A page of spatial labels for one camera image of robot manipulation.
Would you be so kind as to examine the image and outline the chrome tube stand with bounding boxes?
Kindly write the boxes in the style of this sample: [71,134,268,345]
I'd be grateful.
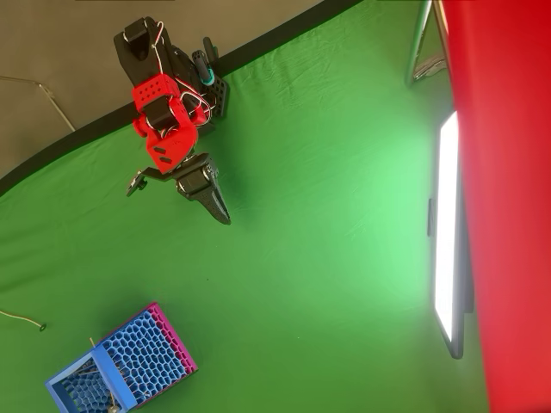
[404,0,451,87]

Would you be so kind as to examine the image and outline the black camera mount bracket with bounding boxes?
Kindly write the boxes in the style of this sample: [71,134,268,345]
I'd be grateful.
[126,166,177,198]

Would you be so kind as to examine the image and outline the black monitor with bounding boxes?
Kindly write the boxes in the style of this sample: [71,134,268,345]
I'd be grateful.
[427,110,476,361]

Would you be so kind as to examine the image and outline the black and blue clamp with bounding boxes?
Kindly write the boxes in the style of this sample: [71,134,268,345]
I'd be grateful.
[191,36,216,87]

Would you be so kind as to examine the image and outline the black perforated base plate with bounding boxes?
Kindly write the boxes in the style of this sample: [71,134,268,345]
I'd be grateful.
[205,73,232,120]

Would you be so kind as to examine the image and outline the green cloth with black border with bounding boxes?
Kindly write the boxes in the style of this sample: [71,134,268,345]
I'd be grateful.
[0,0,492,413]

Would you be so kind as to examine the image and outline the large red panel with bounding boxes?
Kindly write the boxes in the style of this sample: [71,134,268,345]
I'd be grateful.
[438,0,551,413]

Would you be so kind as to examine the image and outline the blue mesh basket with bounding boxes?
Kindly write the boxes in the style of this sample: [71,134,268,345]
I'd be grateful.
[45,309,193,413]

